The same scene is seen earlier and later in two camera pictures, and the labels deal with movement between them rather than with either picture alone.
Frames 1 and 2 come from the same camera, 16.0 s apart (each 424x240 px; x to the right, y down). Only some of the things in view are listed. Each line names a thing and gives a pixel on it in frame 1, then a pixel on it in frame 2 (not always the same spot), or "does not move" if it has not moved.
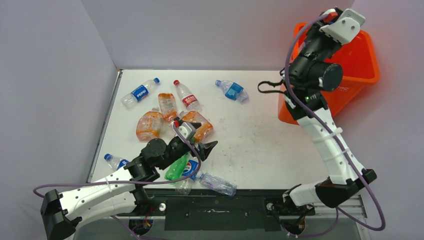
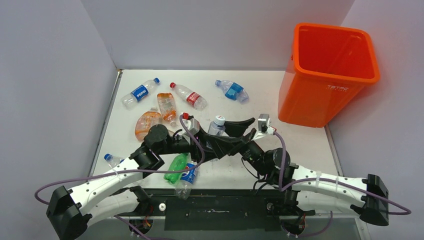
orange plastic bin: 358,60 does not move
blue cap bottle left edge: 115,163 does not move
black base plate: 219,209 does not move
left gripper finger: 205,149 → 220,145
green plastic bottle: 175,172 does not move
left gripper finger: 196,125 → 237,128
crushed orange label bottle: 168,106 does not move
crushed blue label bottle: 233,91 does not move
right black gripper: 315,32 → 237,148
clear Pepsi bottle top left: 139,94 does not move
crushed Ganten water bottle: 207,180 → 217,127
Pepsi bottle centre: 183,187 does not move
